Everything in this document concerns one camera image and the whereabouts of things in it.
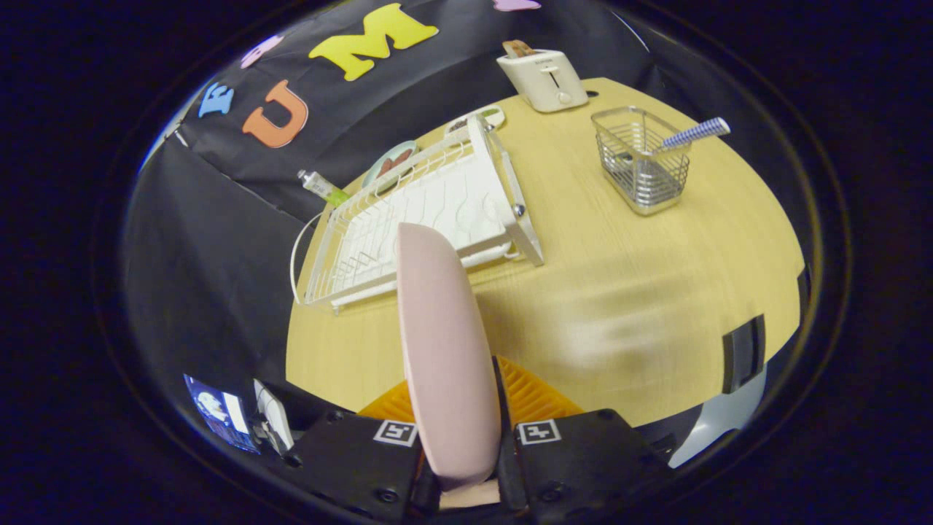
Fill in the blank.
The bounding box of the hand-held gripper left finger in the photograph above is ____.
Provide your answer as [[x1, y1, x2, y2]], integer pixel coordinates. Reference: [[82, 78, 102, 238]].
[[288, 379, 440, 522]]

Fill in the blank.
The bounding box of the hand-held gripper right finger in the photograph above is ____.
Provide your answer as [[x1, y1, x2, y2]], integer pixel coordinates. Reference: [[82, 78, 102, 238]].
[[492, 355, 676, 525]]

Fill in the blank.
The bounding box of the pink plate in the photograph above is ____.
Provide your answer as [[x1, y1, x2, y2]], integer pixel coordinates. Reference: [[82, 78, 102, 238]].
[[396, 222, 502, 491]]

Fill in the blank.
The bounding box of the white wire dish rack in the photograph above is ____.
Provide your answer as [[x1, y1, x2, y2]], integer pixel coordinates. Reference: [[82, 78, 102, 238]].
[[290, 115, 544, 314]]

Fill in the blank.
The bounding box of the metal wire basket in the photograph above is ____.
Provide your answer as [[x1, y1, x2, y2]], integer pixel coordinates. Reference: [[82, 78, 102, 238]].
[[591, 106, 691, 217]]

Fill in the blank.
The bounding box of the teal plate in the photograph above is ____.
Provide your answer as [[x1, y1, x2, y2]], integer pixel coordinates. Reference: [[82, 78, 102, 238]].
[[362, 140, 419, 189]]

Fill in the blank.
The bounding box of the computer monitor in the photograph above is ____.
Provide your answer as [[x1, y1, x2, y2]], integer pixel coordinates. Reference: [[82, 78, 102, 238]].
[[184, 374, 259, 454]]

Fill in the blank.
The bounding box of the clear bottle with green liquid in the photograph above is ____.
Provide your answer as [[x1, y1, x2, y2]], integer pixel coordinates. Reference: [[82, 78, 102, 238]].
[[297, 169, 351, 207]]

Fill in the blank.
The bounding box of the white divided condiment tray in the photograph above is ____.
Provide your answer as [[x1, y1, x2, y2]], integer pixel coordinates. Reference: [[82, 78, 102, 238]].
[[445, 104, 507, 139]]

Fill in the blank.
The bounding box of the white toaster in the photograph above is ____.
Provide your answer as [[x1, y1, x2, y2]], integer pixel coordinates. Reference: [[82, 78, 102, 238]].
[[496, 48, 590, 114]]

